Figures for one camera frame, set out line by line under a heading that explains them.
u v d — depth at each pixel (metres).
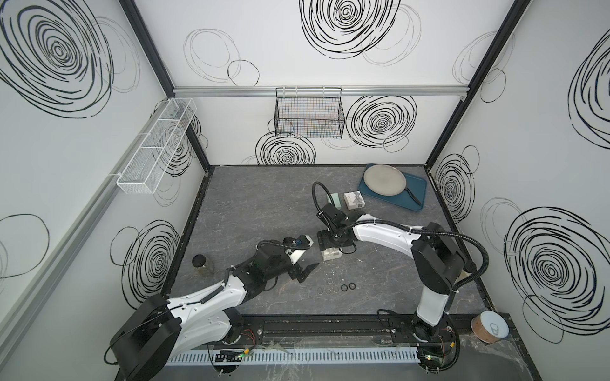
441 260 0.47
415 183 1.13
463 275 0.80
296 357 0.96
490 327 0.70
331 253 0.85
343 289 0.83
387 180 1.13
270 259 0.61
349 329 0.75
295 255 0.70
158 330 0.40
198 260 0.82
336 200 1.05
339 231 0.64
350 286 0.83
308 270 0.71
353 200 1.03
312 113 1.24
